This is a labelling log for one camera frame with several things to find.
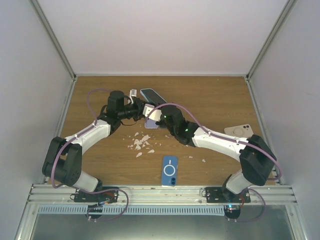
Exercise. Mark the white phone stand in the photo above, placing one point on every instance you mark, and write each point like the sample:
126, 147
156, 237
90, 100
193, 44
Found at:
241, 131

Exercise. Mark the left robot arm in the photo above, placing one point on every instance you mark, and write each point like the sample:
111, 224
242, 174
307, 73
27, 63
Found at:
63, 161

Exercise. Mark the lavender phone case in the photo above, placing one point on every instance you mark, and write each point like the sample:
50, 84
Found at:
151, 124

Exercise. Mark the aluminium front rail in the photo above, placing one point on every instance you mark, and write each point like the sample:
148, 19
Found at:
188, 195

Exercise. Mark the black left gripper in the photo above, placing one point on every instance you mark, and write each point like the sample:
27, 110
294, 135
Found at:
139, 104

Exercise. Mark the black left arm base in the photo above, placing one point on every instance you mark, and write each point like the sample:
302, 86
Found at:
109, 195

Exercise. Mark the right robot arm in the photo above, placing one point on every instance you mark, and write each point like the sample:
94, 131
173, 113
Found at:
254, 155

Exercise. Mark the blue magsafe phone case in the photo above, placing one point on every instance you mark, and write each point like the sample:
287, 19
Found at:
169, 171

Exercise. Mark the white slotted cable duct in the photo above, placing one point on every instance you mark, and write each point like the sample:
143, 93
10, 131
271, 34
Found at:
199, 210

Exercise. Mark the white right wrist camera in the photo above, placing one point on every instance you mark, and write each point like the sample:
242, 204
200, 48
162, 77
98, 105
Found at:
149, 113

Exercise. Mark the white debris pile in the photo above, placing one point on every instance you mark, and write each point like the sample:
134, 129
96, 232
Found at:
141, 144

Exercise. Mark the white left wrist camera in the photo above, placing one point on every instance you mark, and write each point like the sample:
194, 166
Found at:
132, 96

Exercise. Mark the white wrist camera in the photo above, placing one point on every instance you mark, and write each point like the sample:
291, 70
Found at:
149, 113
132, 96

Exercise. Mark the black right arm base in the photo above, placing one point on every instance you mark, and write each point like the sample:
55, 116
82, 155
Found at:
219, 194

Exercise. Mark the phone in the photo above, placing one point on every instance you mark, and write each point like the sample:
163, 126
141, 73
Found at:
152, 96

